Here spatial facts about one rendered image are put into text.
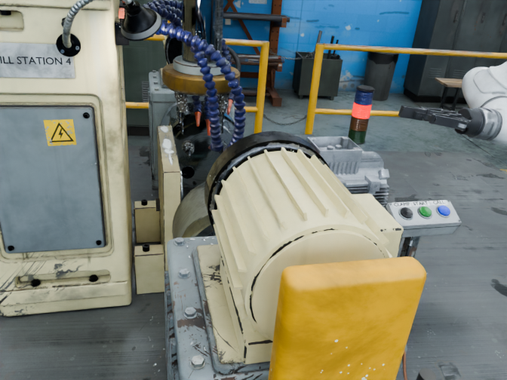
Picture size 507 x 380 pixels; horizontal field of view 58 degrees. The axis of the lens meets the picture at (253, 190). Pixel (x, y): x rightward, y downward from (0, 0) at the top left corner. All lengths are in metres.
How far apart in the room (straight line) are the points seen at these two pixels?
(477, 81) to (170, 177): 0.99
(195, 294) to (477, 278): 1.00
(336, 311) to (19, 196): 0.76
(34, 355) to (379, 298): 0.84
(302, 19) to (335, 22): 0.42
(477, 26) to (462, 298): 5.35
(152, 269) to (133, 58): 3.19
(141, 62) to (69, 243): 3.25
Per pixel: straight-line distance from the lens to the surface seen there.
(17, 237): 1.08
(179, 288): 0.66
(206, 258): 0.69
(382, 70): 6.19
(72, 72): 0.93
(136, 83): 4.26
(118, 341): 1.11
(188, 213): 0.92
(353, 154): 1.24
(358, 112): 1.59
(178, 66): 1.07
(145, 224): 1.37
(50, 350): 1.13
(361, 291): 0.41
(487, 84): 1.57
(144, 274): 1.18
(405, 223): 1.12
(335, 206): 0.49
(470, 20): 6.47
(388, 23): 6.55
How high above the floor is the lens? 1.58
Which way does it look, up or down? 27 degrees down
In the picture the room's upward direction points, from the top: 5 degrees clockwise
